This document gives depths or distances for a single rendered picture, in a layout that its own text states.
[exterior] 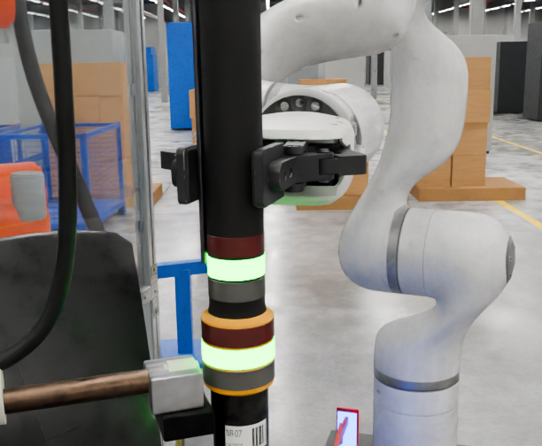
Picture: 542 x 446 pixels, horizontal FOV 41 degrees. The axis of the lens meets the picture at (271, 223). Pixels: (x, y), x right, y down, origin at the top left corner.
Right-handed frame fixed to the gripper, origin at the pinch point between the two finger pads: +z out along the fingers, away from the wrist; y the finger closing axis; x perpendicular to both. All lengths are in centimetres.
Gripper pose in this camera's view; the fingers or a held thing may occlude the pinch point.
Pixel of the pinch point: (231, 173)
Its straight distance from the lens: 41.6
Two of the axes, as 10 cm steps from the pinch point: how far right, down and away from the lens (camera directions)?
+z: -2.9, 2.1, -9.3
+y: -9.6, -0.5, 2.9
